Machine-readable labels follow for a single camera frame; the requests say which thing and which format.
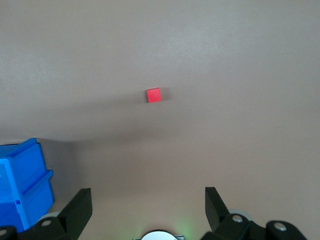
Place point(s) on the blue plastic storage bin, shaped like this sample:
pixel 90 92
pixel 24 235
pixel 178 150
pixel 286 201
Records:
pixel 22 180

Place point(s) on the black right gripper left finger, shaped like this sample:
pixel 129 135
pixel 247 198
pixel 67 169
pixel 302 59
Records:
pixel 75 212

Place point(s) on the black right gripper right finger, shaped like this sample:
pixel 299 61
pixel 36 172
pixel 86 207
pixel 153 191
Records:
pixel 216 212

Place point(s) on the brown table mat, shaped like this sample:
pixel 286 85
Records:
pixel 200 62

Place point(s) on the small red cube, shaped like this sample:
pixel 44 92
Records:
pixel 153 96

